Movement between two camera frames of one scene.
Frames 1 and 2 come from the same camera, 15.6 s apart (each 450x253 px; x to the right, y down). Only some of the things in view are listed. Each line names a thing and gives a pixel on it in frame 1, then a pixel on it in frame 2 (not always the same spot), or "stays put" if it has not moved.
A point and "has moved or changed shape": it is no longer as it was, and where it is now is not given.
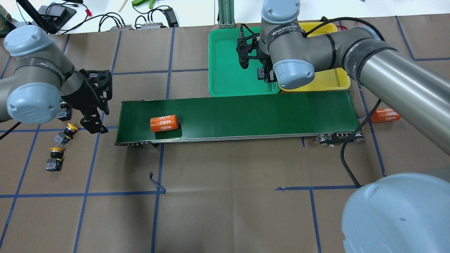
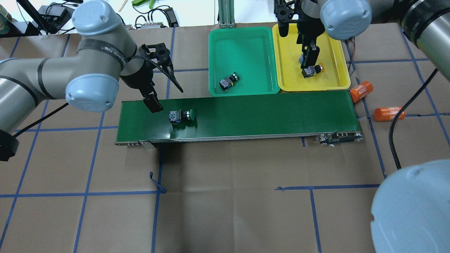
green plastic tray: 226,77 stays put
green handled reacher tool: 138,2 stays put
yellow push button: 63,137 has moved or changed shape
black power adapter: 171,17 stays put
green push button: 267,73 → 228,82
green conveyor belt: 322,117 stays put
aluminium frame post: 226,12 stays put
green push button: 66,114 → 176,116
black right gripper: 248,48 → 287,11
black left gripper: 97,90 → 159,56
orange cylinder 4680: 164,123 → 362,90
